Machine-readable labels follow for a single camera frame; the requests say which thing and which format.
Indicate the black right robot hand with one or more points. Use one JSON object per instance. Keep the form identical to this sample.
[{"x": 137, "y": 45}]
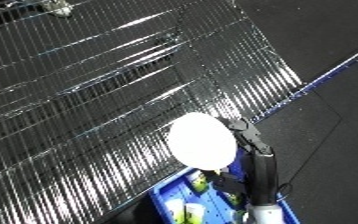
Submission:
[{"x": 263, "y": 173}]

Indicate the pale right robot forearm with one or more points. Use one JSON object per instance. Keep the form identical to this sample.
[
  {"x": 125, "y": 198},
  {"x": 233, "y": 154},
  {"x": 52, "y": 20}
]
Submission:
[{"x": 265, "y": 215}]

